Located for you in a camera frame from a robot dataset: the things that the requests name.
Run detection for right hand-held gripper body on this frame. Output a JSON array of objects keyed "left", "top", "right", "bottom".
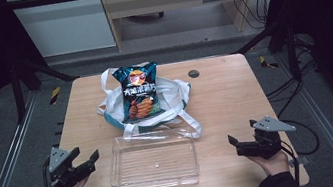
[{"left": 232, "top": 111, "right": 302, "bottom": 165}]

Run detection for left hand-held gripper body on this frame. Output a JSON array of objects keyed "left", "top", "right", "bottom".
[{"left": 44, "top": 141, "right": 100, "bottom": 187}]

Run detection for person's right hand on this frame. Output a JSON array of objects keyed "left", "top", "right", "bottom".
[{"left": 247, "top": 147, "right": 292, "bottom": 180}]

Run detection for yellow black floor tape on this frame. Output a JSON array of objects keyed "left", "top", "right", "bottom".
[
  {"left": 47, "top": 85, "right": 65, "bottom": 107},
  {"left": 258, "top": 53, "right": 280, "bottom": 72}
]

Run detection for clear plastic storage box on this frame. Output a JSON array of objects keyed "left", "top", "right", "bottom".
[{"left": 103, "top": 124, "right": 203, "bottom": 187}]

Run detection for white tote bag teal trim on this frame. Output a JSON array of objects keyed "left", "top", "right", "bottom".
[{"left": 89, "top": 54, "right": 205, "bottom": 154}]

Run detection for black metal stand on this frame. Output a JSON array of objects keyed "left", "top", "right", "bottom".
[
  {"left": 7, "top": 50, "right": 86, "bottom": 125},
  {"left": 227, "top": 16, "right": 306, "bottom": 93}
]

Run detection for dark blue chip bag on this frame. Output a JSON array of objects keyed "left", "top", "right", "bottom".
[{"left": 111, "top": 60, "right": 166, "bottom": 126}]

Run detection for white cabinet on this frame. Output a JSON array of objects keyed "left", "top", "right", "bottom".
[{"left": 5, "top": 0, "right": 118, "bottom": 64}]

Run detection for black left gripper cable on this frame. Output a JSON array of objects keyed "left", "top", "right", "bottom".
[{"left": 39, "top": 156, "right": 61, "bottom": 187}]

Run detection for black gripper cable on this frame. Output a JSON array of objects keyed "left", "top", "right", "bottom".
[
  {"left": 274, "top": 113, "right": 327, "bottom": 187},
  {"left": 39, "top": 156, "right": 61, "bottom": 187}
]

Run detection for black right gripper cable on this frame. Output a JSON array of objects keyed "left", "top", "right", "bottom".
[{"left": 274, "top": 113, "right": 327, "bottom": 187}]

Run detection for black floor cables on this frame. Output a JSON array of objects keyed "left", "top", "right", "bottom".
[{"left": 261, "top": 58, "right": 326, "bottom": 121}]

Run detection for round table cable grommet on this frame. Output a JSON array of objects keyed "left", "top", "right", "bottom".
[{"left": 186, "top": 68, "right": 201, "bottom": 80}]

